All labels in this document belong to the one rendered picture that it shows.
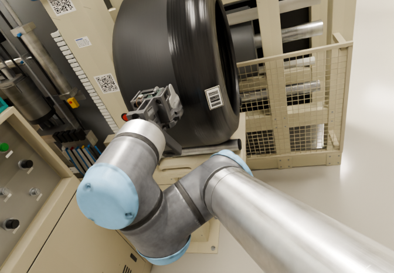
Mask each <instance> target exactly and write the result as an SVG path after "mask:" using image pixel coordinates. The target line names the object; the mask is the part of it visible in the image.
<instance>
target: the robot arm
mask: <svg viewBox="0 0 394 273"><path fill-rule="evenodd" d="M166 91H167V93H166ZM130 103H131V105H132V107H133V109H134V111H130V112H128V114H127V115H126V117H127V119H128V121H127V122H126V123H125V124H124V125H123V126H122V127H121V129H120V130H119V131H118V132H117V134H116V135H115V137H114V138H113V140H112V141H111V142H110V143H109V145H108V146H107V148H106V149H105V150H104V152H103V153H102V154H101V155H100V157H99V158H98V160H97V161H96V162H95V164H94V165H93V166H92V167H90V168H89V169H88V171H87V172H86V174H85V176H84V178H83V180H82V182H81V183H80V184H79V186H78V188H77V192H76V200H77V204H78V206H79V208H80V210H81V212H82V213H83V214H84V215H85V216H86V217H87V218H88V219H90V220H92V221H94V223H95V224H97V225H98V226H101V227H104V228H107V229H112V230H118V229H119V230H120V231H121V232H122V233H123V234H124V235H125V237H126V238H127V239H128V240H129V241H130V242H131V244H132V245H133V246H134V247H135V248H136V250H137V252H138V253H139V254H140V255H141V256H142V257H144V258H146V259H147V260H148V261H149V262H150V263H152V264H155V265H168V264H171V263H173V262H175V261H176V260H178V259H179V258H181V257H182V256H183V255H184V253H185V252H186V250H187V249H188V247H189V245H190V242H191V234H192V233H193V232H194V231H195V230H197V229H198V228H199V227H201V226H202V225H203V224H205V223H206V222H207V221H209V220H210V219H211V218H212V217H216V218H217V219H218V220H219V221H220V222H221V223H222V224H223V226H224V227H225V228H226V229H227V231H228V232H229V233H230V234H231V235H232V236H233V237H234V238H235V240H236V241H237V242H238V243H239V244H240V245H241V246H242V247H243V249H244V250H245V251H246V252H247V253H248V254H249V255H250V257H251V258H252V259H253V260H254V261H255V263H256V264H257V265H258V266H259V267H260V268H261V269H262V271H263V272H264V273H394V250H391V249H390V248H388V247H386V246H384V245H382V244H380V243H378V242H377V241H375V240H373V239H371V238H369V237H367V236H365V235H363V234H361V233H359V232H357V231H356V230H354V229H352V228H350V227H348V226H346V225H344V224H342V223H340V222H338V221H336V220H335V219H333V218H331V217H329V216H327V215H325V214H324V213H322V212H320V211H318V210H316V209H314V208H312V207H310V206H308V205H306V204H304V203H303V202H301V201H299V200H297V199H295V198H293V197H291V196H289V195H287V194H285V193H283V192H281V191H280V190H278V189H276V188H274V187H272V186H270V185H268V184H266V183H264V182H262V181H261V180H259V179H257V178H255V177H253V174H252V172H251V170H250V169H249V167H248V166H247V165H246V163H245V162H244V161H243V160H242V159H241V158H240V157H239V156H238V155H235V153H234V152H232V151H230V150H226V149H225V150H222V151H220V152H218V153H215V154H213V155H212V156H211V157H210V158H209V159H208V160H207V161H205V162H204V163H202V164H201V165H199V166H198V167H197V168H195V169H194V170H192V171H191V172H189V173H188V174H187V175H185V176H184V177H182V178H181V179H180V180H178V181H177V182H175V183H173V184H172V185H170V186H169V187H168V188H166V189H165V190H164V191H162V190H161V189H160V188H159V186H158V184H157V183H156V181H155V180H154V178H153V174H154V171H155V169H156V167H157V164H158V162H159V160H160V158H161V156H164V157H173V156H179V155H182V146H180V144H179V143H177V141H175V140H174V139H173V138H172V137H171V136H169V135H168V134H167V133H166V130H167V129H171V128H172V127H173V126H174V125H176V123H177V121H178V120H180V119H181V116H182V114H183V113H184V110H183V108H182V105H181V102H180V99H179V97H178V95H177V94H176V93H175V91H174V88H173V86H172V85H171V84H169V87H168V86H166V88H159V87H158V86H156V87H155V89H154V88H152V89H149V90H143V91H142V92H141V91H139V92H138V93H137V94H136V95H135V97H134V98H133V99H132V100H131V101H130Z"/></svg>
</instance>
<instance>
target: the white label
mask: <svg viewBox="0 0 394 273"><path fill-rule="evenodd" d="M205 94H206V98H207V101H208V104H209V108H210V110H212V109H214V108H218V107H221V106H223V105H224V104H223V99H222V95H221V92H220V87H219V86H216V87H212V88H210V89H207V90H205Z"/></svg>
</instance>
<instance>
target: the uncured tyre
mask: <svg viewBox="0 0 394 273"><path fill-rule="evenodd" d="M112 50H113V63H114V70H115V73H116V78H117V83H118V86H119V89H120V92H121V95H122V98H123V100H124V103H125V105H126V107H127V110H128V112H130V111H134V109H133V107H132V105H131V103H130V101H131V100H132V99H133V98H134V97H135V95H136V94H137V93H138V92H139V91H141V92H142V91H143V90H149V89H152V88H154V89H155V87H156V86H158V87H159V88H166V86H168V87H169V84H171V85H172V86H173V88H174V91H175V93H176V94H177V95H178V97H179V99H180V102H181V105H182V108H183V110H184V113H183V114H182V116H181V119H180V120H178V121H177V123H176V125H174V126H173V127H172V128H171V129H167V130H166V133H167V134H168V135H169V136H171V137H172V138H173V139H174V140H175V141H177V143H179V144H180V146H182V148H187V147H193V146H204V145H215V144H221V143H222V142H225V141H228V140H229V138H230V137H231V136H232V135H233V134H234V133H235V132H236V130H237V129H238V127H239V119H240V93H239V79H238V73H237V65H236V58H235V51H234V47H233V41H232V35H231V32H230V27H229V22H228V19H227V16H226V12H225V9H224V6H223V3H222V0H123V1H122V3H121V6H120V8H119V11H118V14H117V17H116V21H115V24H114V29H113V39H112ZM216 86H219V87H220V92H221V95H222V99H223V104H224V105H223V106H221V107H218V108H214V109H212V110H210V108H209V104H208V101H207V98H206V94H205V90H207V89H210V88H212V87H216Z"/></svg>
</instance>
